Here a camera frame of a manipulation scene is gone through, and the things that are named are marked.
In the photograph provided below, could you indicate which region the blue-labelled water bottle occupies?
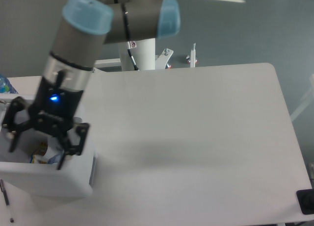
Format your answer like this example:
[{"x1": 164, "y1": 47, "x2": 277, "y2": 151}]
[{"x1": 0, "y1": 75, "x2": 18, "y2": 94}]

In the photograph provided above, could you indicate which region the white pedestal foot bracket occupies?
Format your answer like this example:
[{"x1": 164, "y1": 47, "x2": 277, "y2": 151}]
[{"x1": 92, "y1": 42, "x2": 199, "y2": 74}]

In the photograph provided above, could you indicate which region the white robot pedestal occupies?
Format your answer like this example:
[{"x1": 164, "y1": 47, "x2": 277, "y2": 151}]
[{"x1": 118, "y1": 38, "x2": 156, "y2": 71}]

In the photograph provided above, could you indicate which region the crushed clear plastic bottle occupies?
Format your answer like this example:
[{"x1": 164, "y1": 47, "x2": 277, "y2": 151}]
[{"x1": 47, "y1": 152, "x2": 63, "y2": 164}]

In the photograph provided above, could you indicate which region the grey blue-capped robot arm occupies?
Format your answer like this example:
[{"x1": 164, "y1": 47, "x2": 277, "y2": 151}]
[{"x1": 1, "y1": 0, "x2": 181, "y2": 159}]

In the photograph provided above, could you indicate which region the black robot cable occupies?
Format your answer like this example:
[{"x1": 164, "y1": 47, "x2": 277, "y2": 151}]
[{"x1": 126, "y1": 41, "x2": 140, "y2": 72}]

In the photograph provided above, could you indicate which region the colourful snack wrapper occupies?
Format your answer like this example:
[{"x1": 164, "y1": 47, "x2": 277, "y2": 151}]
[{"x1": 29, "y1": 142, "x2": 48, "y2": 164}]

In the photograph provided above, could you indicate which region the black clamp device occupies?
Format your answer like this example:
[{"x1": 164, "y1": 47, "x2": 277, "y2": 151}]
[{"x1": 296, "y1": 189, "x2": 314, "y2": 215}]

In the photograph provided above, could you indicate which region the white plastic trash can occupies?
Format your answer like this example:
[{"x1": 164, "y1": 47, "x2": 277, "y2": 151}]
[{"x1": 0, "y1": 93, "x2": 98, "y2": 200}]

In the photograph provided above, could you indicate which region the black pen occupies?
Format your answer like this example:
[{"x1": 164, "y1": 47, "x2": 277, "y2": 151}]
[{"x1": 0, "y1": 179, "x2": 14, "y2": 223}]

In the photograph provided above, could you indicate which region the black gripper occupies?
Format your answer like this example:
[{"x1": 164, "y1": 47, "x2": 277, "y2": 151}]
[{"x1": 1, "y1": 77, "x2": 90, "y2": 170}]

